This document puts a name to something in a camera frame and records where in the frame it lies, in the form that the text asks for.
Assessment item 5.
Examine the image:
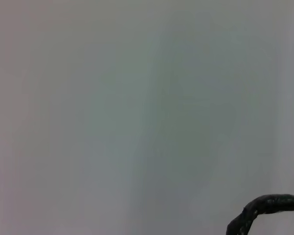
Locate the black round teapot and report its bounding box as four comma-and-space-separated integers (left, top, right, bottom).
225, 193, 294, 235

